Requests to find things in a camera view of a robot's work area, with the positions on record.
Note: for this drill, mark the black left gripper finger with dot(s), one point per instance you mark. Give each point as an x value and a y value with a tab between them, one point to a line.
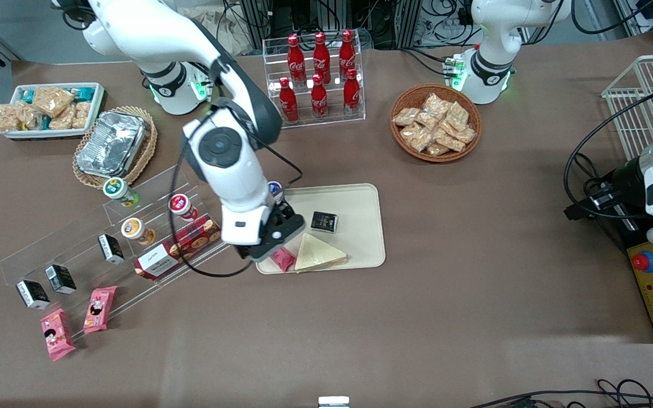
581	209

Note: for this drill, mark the blue lid yogurt cup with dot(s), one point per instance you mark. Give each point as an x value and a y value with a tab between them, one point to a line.
277	190

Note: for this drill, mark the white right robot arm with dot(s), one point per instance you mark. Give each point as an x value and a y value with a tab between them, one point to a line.
151	28

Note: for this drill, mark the beige plastic tray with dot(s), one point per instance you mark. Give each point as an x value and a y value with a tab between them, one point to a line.
355	226

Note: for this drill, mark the orange-lid cup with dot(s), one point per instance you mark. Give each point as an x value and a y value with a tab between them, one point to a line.
136	230

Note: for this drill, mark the teal snack pack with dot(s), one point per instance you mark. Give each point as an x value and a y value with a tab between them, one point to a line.
84	92
46	122
27	95

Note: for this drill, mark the large rice cracker pack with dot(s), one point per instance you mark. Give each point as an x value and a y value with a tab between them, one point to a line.
53	99

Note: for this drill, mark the red cookie box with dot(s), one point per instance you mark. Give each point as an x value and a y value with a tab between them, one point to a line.
190	243

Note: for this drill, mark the red cola bottle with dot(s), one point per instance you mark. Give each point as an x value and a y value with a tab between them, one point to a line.
351	95
295	56
288	103
318	99
347	52
321	54

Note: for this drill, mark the aluminium foil container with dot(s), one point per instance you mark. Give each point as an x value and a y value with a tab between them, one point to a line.
111	141

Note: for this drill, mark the silver camera housing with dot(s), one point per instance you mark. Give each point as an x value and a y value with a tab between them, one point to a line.
333	402

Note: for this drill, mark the small black snack box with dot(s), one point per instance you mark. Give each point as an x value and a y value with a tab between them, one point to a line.
325	222
111	249
33	294
60	279

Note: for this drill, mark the clear acrylic bottle rack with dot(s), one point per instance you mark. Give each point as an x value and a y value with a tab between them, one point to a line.
332	122

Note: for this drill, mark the round brown wicker basket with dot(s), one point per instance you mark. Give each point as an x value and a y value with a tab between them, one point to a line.
411	95

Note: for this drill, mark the red lid cup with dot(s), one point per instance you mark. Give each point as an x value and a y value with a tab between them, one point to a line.
185	205

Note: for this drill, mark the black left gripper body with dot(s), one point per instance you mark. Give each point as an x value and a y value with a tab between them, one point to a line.
624	180

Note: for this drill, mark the white rectangular snack tray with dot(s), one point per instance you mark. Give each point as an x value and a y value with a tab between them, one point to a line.
97	110

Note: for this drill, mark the triangular sandwich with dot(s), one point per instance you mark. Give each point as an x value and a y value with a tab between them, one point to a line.
318	254

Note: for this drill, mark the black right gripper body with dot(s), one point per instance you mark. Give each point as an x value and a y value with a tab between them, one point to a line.
285	212

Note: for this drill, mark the clear bagged cracker pack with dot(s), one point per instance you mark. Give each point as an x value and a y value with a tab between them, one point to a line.
466	135
437	105
427	120
449	140
437	149
406	117
417	137
457	116

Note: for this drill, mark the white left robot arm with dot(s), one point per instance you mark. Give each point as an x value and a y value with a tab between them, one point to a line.
491	62

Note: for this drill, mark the clear acrylic stepped stand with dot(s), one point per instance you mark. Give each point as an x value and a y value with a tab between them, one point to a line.
151	190

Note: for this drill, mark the aluminium equipment rack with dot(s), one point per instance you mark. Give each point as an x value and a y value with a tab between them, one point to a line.
383	20

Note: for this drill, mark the green lid cup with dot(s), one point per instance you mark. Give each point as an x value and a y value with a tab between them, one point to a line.
119	191

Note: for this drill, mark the oval wicker basket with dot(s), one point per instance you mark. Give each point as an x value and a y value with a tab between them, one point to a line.
148	147

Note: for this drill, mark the pink snack pack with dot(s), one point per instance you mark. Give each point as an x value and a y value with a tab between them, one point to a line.
57	334
284	262
100	309

